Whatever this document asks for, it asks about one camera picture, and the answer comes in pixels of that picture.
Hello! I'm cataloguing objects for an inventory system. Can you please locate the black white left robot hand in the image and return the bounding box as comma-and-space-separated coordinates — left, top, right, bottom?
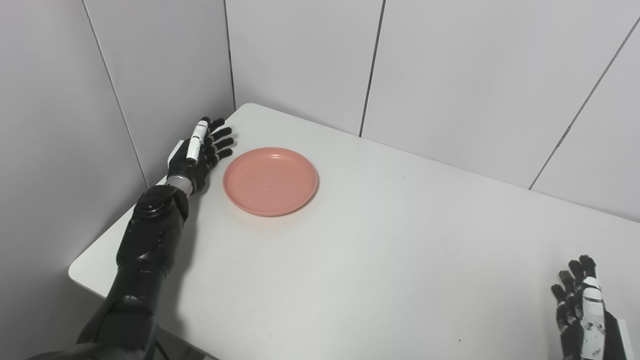
166, 117, 236, 196

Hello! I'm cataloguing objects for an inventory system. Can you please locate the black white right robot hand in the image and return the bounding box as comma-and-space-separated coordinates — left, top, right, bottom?
551, 255, 636, 360

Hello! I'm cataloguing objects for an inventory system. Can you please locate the pink round plate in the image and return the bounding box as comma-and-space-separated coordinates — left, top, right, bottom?
222, 147, 319, 218

